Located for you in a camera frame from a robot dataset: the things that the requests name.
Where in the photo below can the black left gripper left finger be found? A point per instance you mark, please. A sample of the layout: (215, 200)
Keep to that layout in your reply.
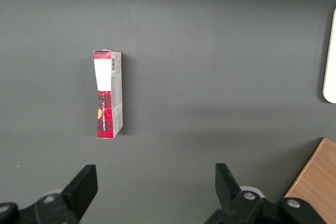
(78, 190)

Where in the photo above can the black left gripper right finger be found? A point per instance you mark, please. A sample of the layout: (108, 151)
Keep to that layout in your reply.
(231, 197)

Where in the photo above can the red plaid cardboard box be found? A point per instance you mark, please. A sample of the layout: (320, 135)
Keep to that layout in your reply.
(109, 98)

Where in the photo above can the wooden drawer cabinet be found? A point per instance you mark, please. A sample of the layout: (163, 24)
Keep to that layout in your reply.
(317, 179)

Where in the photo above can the beige plastic tray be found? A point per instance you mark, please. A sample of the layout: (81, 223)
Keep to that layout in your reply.
(330, 72)

